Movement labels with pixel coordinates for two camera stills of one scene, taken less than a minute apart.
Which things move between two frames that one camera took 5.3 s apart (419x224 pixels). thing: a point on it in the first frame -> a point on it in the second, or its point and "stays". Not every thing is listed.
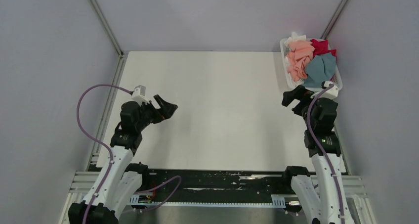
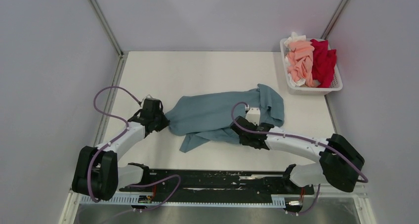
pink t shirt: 300,54 stays
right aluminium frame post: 337,15 stays
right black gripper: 300,93 -> 242,141
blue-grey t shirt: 319,68 -> 201,117
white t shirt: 294,37 stays
